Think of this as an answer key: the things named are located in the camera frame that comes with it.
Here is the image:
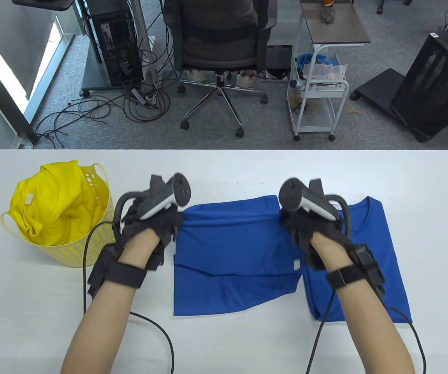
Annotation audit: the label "person's left hand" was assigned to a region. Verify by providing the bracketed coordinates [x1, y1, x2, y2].
[121, 201, 185, 271]

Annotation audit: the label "blue t-shirt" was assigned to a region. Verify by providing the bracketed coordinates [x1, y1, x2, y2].
[304, 197, 413, 324]
[173, 195, 303, 317]

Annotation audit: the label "yellow perforated laundry basket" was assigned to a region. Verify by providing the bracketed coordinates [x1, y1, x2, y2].
[0, 162, 120, 268]

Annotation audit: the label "clear plastic bags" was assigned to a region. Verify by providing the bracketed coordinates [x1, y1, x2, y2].
[303, 62, 349, 84]

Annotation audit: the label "black desk top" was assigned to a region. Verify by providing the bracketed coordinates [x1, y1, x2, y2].
[12, 0, 77, 11]

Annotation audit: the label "person's right forearm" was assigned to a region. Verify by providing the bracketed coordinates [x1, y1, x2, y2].
[309, 232, 415, 374]

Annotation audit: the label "silver desk column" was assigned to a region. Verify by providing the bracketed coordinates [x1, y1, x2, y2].
[130, 0, 158, 84]

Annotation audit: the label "brown side table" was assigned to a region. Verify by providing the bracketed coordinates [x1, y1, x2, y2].
[300, 0, 371, 46]

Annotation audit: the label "brown fuzzy item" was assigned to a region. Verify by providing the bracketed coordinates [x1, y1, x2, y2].
[288, 88, 307, 114]

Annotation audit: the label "black rolling platform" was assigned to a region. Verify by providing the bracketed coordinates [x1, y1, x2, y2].
[350, 68, 407, 113]

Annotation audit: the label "black computer tower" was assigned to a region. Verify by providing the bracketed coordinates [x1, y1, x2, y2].
[86, 0, 145, 87]

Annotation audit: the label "black and white hand controller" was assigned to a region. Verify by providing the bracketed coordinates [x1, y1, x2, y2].
[114, 173, 192, 236]
[279, 178, 351, 238]

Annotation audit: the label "black braided cable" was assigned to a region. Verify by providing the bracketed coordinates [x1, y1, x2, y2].
[130, 312, 174, 374]
[306, 290, 335, 374]
[385, 308, 427, 374]
[83, 222, 115, 314]

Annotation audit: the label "black box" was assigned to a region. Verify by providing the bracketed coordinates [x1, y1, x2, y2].
[266, 45, 293, 71]

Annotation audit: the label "bundle of black floor cables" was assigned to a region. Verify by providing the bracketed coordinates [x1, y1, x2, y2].
[33, 0, 181, 149]

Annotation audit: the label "person's left forearm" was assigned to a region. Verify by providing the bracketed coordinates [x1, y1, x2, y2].
[60, 230, 161, 374]

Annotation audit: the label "person's right hand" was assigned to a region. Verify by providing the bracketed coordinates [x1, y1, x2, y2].
[280, 210, 355, 270]

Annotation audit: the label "white rolling cart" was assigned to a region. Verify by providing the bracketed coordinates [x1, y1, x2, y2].
[287, 43, 351, 141]

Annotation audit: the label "black wrist strap with module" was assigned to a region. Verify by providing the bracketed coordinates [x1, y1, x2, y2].
[326, 245, 386, 298]
[88, 245, 147, 296]

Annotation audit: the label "grey computer trolley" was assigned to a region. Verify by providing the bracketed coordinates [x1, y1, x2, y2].
[80, 35, 158, 98]

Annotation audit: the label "yellow t-shirt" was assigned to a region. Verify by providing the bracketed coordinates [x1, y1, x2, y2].
[10, 160, 107, 247]

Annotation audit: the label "blue cloth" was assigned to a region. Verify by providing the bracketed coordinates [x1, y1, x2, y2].
[295, 53, 327, 70]

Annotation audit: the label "black mesh computer case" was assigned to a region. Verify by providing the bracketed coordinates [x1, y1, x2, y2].
[389, 29, 448, 143]

